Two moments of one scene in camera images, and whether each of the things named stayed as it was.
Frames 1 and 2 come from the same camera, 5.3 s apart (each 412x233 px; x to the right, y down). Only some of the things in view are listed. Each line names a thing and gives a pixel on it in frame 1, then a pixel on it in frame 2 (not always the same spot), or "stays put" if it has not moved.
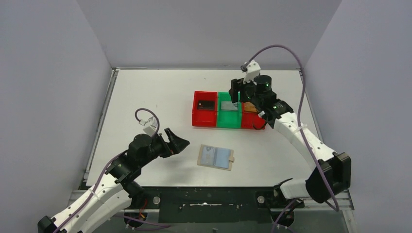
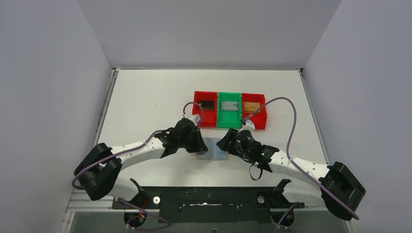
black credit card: x=206 y=105 stays put
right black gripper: x=240 y=85 -> x=228 y=143
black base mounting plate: x=211 y=204 stays put
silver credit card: x=229 y=105 stays put
